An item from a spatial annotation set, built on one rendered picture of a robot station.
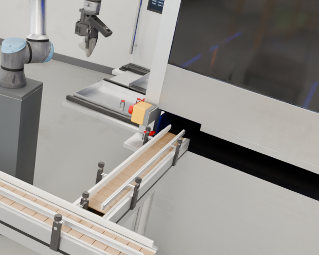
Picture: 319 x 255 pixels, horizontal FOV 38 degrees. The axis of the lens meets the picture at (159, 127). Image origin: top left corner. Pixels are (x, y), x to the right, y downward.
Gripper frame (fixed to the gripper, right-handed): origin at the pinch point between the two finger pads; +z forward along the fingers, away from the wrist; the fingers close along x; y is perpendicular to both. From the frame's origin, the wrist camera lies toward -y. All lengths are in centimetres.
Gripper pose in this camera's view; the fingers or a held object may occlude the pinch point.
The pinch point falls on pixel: (89, 54)
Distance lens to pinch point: 219.0
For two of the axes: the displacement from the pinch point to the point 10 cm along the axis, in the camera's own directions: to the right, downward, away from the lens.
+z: -1.9, 8.9, 4.1
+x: -4.0, 3.2, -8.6
